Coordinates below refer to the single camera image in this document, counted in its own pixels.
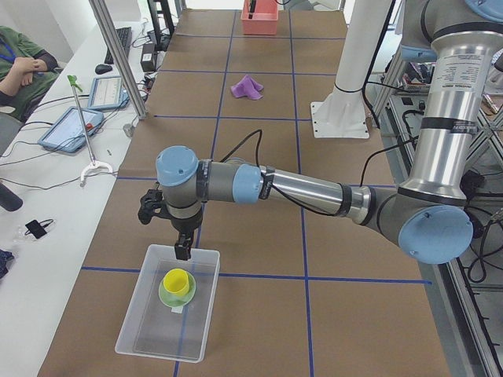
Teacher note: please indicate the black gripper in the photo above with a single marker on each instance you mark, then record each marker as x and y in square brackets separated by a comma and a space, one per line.
[185, 226]

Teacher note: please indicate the yellow plastic cup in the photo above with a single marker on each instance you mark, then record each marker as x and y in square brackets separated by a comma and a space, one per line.
[176, 282]

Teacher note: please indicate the green plastic bowl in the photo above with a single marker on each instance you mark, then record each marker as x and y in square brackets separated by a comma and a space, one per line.
[174, 301]

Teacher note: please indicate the purple microfiber cloth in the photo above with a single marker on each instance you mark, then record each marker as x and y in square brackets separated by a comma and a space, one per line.
[247, 87]

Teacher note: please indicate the translucent plastic storage box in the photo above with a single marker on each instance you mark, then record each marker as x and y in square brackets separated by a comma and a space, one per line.
[166, 326]

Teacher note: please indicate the small black device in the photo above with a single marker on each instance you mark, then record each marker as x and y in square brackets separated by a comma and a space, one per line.
[35, 229]

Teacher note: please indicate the blue cased tablet near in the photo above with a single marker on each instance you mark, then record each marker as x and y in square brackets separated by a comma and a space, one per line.
[66, 134]

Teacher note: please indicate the blue cased tablet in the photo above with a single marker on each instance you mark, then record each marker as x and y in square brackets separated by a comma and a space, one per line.
[107, 93]
[66, 134]

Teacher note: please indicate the blue cased tablet far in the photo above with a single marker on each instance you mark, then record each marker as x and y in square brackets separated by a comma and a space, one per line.
[107, 93]

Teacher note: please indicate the black power adapter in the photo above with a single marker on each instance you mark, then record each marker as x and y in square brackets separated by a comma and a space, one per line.
[148, 57]

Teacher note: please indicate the black computer mouse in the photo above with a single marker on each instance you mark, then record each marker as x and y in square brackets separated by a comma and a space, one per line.
[100, 69]

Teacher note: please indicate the reacher grabber tool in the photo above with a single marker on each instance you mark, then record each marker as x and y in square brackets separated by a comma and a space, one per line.
[94, 164]

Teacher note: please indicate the black keyboard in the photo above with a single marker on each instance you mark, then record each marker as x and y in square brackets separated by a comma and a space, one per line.
[124, 35]

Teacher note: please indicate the seated person green shirt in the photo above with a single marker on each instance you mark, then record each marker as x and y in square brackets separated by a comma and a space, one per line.
[27, 73]

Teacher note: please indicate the pink plastic bin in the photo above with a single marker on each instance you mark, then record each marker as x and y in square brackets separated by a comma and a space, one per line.
[259, 17]

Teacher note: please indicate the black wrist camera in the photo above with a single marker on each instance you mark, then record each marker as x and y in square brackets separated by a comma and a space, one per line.
[152, 205]

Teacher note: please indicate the aluminium frame post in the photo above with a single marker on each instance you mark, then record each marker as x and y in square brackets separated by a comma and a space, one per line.
[108, 31]

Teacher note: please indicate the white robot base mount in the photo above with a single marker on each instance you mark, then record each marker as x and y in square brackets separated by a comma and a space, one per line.
[342, 113]

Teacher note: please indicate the aluminium frame rack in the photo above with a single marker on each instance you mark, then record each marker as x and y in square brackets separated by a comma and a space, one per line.
[439, 143]

